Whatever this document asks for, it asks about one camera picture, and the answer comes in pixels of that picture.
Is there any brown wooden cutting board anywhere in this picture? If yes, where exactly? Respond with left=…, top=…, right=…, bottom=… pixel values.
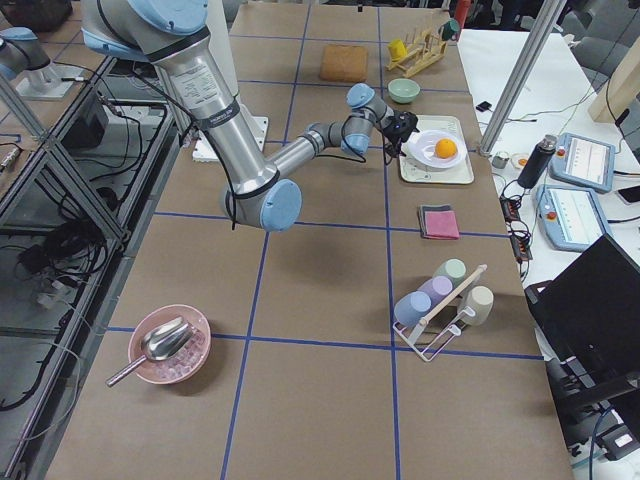
left=319, top=44, right=368, bottom=83

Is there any far teach pendant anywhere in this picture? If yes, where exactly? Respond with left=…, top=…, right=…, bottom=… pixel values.
left=549, top=133, right=616, bottom=193

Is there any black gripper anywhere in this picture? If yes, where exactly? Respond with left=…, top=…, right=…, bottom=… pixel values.
left=382, top=113, right=414, bottom=156

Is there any white round plate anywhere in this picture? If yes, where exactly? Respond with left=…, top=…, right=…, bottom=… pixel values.
left=410, top=130, right=468, bottom=170

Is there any near teach pendant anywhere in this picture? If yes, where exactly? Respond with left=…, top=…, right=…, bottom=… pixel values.
left=536, top=185, right=612, bottom=252

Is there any pink cleaning cloth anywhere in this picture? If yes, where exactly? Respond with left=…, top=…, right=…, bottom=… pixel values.
left=424, top=210, right=460, bottom=240

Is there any white wire cup rack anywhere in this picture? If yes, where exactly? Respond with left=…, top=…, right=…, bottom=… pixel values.
left=392, top=301, right=466, bottom=362

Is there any black water bottle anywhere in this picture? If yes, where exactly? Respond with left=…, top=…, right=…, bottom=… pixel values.
left=517, top=134, right=557, bottom=190

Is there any black laptop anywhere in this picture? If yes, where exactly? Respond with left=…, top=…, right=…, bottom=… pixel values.
left=528, top=234, right=639, bottom=383

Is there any metal scoop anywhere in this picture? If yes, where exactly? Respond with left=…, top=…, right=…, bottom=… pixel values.
left=105, top=317, right=193, bottom=387

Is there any grey cleaning cloth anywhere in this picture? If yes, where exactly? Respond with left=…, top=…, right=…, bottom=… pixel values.
left=418, top=205, right=453, bottom=238

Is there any yellow plastic cup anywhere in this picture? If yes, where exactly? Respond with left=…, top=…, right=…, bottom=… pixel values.
left=387, top=38, right=408, bottom=62

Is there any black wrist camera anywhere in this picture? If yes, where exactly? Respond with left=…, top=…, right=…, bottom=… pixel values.
left=398, top=112, right=418, bottom=134

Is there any wooden drying rack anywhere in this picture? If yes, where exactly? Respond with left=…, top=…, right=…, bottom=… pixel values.
left=385, top=20, right=448, bottom=78

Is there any cream bear serving tray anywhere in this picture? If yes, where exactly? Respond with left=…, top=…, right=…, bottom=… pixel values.
left=399, top=115, right=474, bottom=185

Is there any teach pendant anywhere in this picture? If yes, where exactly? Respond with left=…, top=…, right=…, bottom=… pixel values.
left=536, top=185, right=612, bottom=252
left=549, top=133, right=616, bottom=193

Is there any pink bowl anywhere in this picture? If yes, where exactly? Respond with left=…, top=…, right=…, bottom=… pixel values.
left=128, top=304, right=212, bottom=385

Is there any dark green mug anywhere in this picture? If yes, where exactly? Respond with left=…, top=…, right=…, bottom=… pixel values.
left=438, top=18, right=461, bottom=41

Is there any beige cup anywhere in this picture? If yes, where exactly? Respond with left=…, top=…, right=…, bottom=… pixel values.
left=458, top=286, right=494, bottom=326

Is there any purple cup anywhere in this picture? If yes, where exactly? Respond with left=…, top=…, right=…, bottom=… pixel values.
left=418, top=275, right=453, bottom=306

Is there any green cup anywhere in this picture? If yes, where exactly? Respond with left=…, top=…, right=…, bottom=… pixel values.
left=440, top=258, right=467, bottom=288

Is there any light green bowl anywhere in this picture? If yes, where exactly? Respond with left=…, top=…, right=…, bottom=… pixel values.
left=387, top=78, right=421, bottom=104

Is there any orange fruit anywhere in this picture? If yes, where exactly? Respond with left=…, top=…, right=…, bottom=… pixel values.
left=434, top=138, right=458, bottom=159

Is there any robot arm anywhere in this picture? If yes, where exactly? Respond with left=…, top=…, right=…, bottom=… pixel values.
left=82, top=1, right=418, bottom=232

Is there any blue cup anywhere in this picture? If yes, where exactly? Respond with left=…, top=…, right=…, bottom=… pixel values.
left=394, top=291, right=432, bottom=327

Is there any black power strip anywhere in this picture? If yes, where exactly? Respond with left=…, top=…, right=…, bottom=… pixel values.
left=500, top=197, right=533, bottom=264

